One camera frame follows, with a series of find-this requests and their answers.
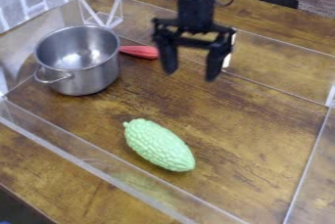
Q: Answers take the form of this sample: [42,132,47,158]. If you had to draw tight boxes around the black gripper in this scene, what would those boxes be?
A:
[152,18,238,82]

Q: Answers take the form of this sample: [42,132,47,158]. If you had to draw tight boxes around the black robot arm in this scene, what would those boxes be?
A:
[152,0,238,82]

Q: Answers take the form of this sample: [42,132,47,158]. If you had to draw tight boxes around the orange spoon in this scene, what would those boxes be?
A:
[120,45,159,60]

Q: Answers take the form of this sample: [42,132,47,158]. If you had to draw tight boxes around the clear acrylic tray walls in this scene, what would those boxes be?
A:
[0,0,335,224]

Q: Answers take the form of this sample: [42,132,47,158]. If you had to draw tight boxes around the stainless steel pot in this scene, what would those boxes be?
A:
[34,24,121,96]

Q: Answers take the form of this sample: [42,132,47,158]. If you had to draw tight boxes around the green bitter gourd toy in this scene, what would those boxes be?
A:
[124,118,196,172]

